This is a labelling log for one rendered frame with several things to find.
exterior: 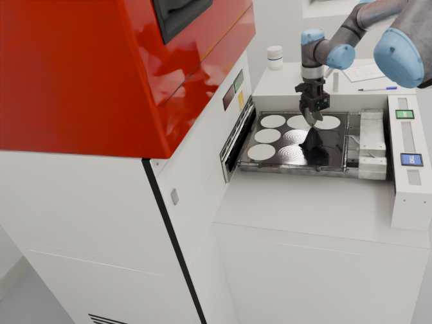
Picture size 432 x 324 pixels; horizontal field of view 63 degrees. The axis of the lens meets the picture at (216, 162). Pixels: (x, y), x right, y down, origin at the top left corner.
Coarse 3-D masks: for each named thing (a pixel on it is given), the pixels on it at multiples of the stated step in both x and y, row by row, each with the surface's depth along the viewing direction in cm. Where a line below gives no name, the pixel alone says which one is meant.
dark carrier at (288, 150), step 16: (256, 128) 143; (272, 128) 141; (288, 128) 139; (304, 128) 137; (336, 128) 133; (256, 144) 134; (272, 144) 132; (288, 144) 130; (304, 144) 129; (320, 144) 127; (336, 144) 125; (240, 160) 128; (256, 160) 126; (272, 160) 124; (288, 160) 123; (304, 160) 121; (320, 160) 120; (336, 160) 118
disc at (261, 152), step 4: (260, 144) 134; (264, 144) 133; (252, 148) 132; (256, 148) 132; (260, 148) 131; (264, 148) 131; (268, 148) 130; (272, 148) 130; (248, 152) 131; (252, 152) 130; (256, 152) 130; (260, 152) 129; (264, 152) 129; (268, 152) 128; (272, 152) 128; (252, 156) 128; (256, 156) 128; (260, 156) 127; (264, 156) 127; (268, 156) 127
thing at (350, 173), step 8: (248, 168) 134; (256, 168) 132; (264, 168) 131; (272, 168) 130; (280, 168) 129; (288, 168) 128; (352, 168) 121; (328, 176) 124; (336, 176) 123; (344, 176) 122; (352, 176) 121
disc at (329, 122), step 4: (324, 116) 141; (328, 116) 141; (332, 116) 140; (324, 120) 139; (328, 120) 138; (332, 120) 138; (336, 120) 138; (316, 124) 138; (320, 124) 137; (324, 124) 137; (328, 124) 136; (332, 124) 136; (336, 124) 135; (320, 128) 135; (324, 128) 135; (328, 128) 134; (332, 128) 134
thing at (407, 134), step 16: (400, 96) 132; (416, 96) 130; (416, 112) 122; (400, 128) 116; (416, 128) 115; (400, 144) 109; (416, 144) 108; (400, 176) 98; (416, 176) 98; (400, 192) 94; (416, 192) 92; (400, 208) 97; (416, 208) 95; (400, 224) 100; (416, 224) 99
